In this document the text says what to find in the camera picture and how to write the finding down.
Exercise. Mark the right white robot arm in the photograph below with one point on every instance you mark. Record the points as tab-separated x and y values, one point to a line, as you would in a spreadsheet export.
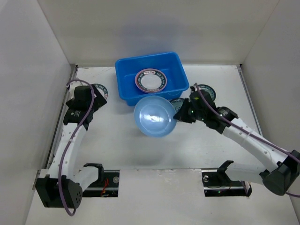
279	169

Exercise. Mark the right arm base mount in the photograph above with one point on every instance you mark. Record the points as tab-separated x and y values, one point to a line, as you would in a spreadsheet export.
217	184

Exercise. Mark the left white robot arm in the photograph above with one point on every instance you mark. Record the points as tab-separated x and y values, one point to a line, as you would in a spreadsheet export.
62	186

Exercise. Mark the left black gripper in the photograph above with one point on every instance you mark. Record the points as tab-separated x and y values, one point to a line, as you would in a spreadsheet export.
100	101

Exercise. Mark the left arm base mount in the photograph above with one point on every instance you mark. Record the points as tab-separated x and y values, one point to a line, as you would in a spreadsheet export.
107	188

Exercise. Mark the blue plastic bin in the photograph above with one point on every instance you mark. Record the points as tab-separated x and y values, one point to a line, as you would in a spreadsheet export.
168	63

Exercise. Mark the light blue plastic plate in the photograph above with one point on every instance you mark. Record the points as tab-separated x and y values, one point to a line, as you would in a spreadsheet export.
154	116

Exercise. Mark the white plate green lettered rim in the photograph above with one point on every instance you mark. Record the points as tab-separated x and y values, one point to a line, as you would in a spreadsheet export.
151	79

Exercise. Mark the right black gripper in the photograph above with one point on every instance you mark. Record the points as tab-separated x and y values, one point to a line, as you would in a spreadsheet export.
185	111

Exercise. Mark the pink plastic plate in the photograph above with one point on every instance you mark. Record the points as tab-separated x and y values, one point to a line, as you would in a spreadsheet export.
138	87

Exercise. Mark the teal patterned plate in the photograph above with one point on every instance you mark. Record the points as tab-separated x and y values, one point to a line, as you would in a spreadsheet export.
177	103
209	90

